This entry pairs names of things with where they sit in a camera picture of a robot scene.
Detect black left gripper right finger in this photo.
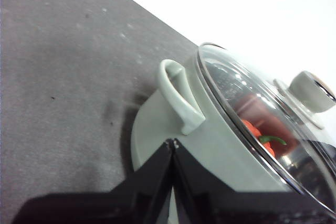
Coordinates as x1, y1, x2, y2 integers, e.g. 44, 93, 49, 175
172, 138, 336, 224

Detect orange pumpkin with green stem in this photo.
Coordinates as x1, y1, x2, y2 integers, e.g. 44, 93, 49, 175
235, 92, 299, 158

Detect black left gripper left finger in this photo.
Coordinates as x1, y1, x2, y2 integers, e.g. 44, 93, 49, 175
12, 138, 174, 224

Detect glass lid with green knob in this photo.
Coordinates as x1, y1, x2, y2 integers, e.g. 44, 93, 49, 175
195, 42, 336, 219

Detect pale green electric steamer pot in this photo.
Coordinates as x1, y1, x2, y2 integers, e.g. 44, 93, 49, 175
130, 48, 336, 224

